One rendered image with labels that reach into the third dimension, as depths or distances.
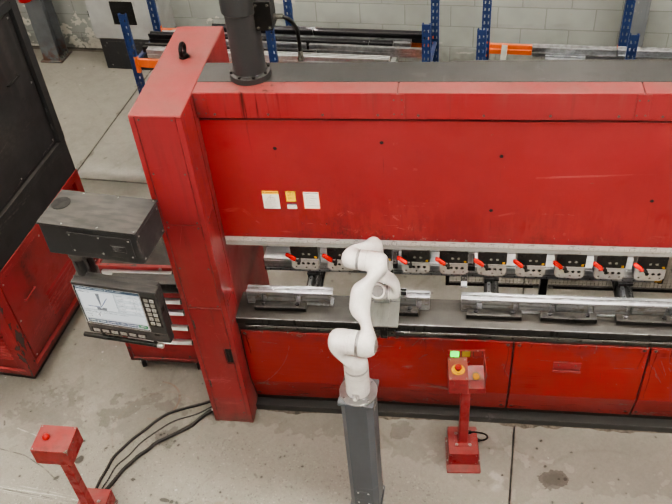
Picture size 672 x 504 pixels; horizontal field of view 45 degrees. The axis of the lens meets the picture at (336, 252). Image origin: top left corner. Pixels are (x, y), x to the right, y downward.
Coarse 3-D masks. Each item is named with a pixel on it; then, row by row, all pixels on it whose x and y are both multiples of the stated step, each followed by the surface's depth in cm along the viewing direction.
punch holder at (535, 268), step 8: (520, 256) 420; (528, 256) 419; (536, 256) 418; (544, 256) 418; (528, 264) 423; (536, 264) 422; (544, 264) 421; (520, 272) 427; (528, 272) 426; (536, 272) 426; (544, 272) 425
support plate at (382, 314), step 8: (400, 296) 449; (376, 304) 446; (384, 304) 445; (392, 304) 445; (376, 312) 441; (384, 312) 441; (392, 312) 440; (376, 320) 437; (384, 320) 437; (392, 320) 436
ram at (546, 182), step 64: (256, 128) 386; (320, 128) 381; (384, 128) 377; (448, 128) 372; (512, 128) 368; (576, 128) 364; (640, 128) 360; (256, 192) 413; (320, 192) 407; (384, 192) 402; (448, 192) 398; (512, 192) 393; (576, 192) 388; (640, 192) 384
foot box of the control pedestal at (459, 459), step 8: (448, 432) 485; (448, 440) 481; (472, 440) 480; (448, 448) 479; (456, 448) 476; (464, 448) 476; (472, 448) 476; (448, 456) 481; (456, 456) 476; (464, 456) 475; (472, 456) 475; (448, 464) 481; (456, 464) 481; (464, 464) 481; (472, 464) 480; (448, 472) 478; (456, 472) 477; (464, 472) 477; (472, 472) 476; (480, 472) 476
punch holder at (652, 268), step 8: (640, 256) 410; (640, 264) 413; (648, 264) 413; (656, 264) 412; (664, 264) 412; (632, 272) 424; (640, 272) 417; (648, 272) 416; (656, 272) 415; (664, 272) 415; (648, 280) 420; (656, 280) 419
